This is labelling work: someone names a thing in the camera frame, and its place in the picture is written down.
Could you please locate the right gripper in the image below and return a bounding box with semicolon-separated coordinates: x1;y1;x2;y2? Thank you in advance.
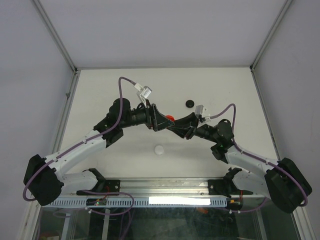
168;112;219;144

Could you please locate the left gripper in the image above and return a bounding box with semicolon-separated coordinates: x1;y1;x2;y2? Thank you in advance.
120;99;175;132

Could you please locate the red earbud charging case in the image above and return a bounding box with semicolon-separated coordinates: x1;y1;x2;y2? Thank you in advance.
165;115;175;122

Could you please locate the black earbud charging case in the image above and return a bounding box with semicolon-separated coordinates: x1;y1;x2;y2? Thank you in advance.
185;99;195;108

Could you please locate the white earbud charging case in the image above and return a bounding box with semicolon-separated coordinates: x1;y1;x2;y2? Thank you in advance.
154;145;165;156

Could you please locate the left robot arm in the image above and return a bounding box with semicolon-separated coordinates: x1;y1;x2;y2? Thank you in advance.
22;98;174;206

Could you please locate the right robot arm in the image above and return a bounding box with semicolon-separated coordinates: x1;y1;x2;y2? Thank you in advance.
167;113;312;214

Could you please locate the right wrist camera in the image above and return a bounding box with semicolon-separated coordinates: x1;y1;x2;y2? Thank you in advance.
194;105;211;123

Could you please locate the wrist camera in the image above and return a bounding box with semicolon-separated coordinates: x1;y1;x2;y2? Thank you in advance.
134;83;152;107
194;105;211;123

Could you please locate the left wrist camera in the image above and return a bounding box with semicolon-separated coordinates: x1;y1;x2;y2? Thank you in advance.
134;83;152;107

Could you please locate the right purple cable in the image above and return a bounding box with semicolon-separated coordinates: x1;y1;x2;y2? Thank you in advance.
208;103;310;207

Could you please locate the purple cable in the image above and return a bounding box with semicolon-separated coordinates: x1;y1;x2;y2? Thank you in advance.
22;76;137;202
208;103;310;207

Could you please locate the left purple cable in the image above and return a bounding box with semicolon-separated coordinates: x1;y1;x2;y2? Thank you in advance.
22;76;137;202

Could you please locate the aluminium mounting rail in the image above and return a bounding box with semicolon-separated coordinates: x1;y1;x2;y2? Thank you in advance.
31;176;301;198

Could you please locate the slotted cable duct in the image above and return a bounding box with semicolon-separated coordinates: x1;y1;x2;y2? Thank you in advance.
46;196;227;209

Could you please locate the left aluminium frame post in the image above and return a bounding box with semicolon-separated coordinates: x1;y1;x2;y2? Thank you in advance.
30;0;77;73

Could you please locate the aluminium frame post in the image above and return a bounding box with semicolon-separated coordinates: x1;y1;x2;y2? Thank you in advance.
30;0;77;73
249;0;294;71

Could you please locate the right aluminium frame post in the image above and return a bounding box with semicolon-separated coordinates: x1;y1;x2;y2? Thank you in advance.
249;0;294;71

